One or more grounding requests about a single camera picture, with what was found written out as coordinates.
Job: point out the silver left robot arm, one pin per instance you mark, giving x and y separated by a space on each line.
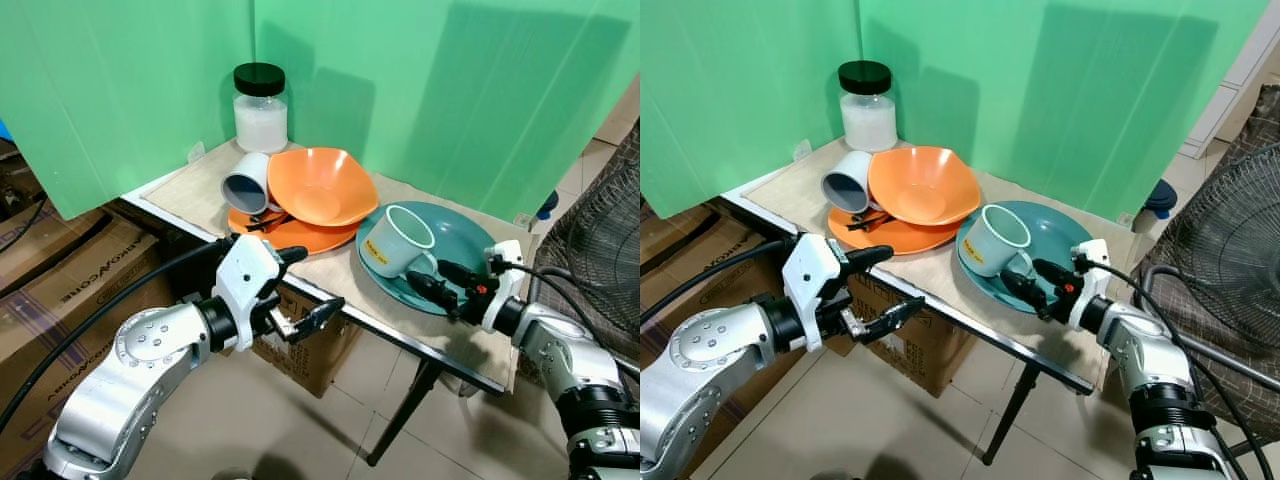
700 352
150 345

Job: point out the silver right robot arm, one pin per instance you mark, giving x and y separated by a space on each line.
560 345
1140 345

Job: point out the orange plate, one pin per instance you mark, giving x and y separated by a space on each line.
905 238
310 238

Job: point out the teal plate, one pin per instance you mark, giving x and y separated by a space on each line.
455 238
1055 235

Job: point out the black utensil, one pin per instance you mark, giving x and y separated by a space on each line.
868 220
266 221

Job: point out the small cardboard box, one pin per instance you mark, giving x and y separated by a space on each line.
920 350
310 355

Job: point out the silver table edge trim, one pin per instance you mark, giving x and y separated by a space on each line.
400 341
1000 340

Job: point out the pale green yellow-labelled cup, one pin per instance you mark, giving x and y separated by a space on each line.
398 243
996 243

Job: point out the orange bowl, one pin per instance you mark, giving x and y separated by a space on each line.
925 185
322 185

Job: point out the white mug with grey inside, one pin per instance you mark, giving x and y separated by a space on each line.
247 185
846 183

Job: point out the white panel clip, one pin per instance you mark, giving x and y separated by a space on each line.
802 150
520 219
1125 219

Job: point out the blue round object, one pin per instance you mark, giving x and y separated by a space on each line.
547 206
1160 197

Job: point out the black table leg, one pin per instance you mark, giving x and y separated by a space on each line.
402 415
1010 418

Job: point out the black-lidded jar of white powder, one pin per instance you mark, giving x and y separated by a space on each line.
867 115
260 115

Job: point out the large printed cardboard box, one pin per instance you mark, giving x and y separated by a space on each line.
690 265
70 290

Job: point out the wide green backdrop panel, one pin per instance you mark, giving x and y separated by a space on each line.
1060 90
450 90

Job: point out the narrow green backdrop panel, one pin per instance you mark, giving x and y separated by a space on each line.
745 90
120 90

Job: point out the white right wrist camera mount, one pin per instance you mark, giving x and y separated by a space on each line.
505 252
1092 252

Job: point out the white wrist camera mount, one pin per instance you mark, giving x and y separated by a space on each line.
244 275
812 275
505 252
1092 252

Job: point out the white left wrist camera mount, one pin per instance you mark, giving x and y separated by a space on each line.
812 275
244 275

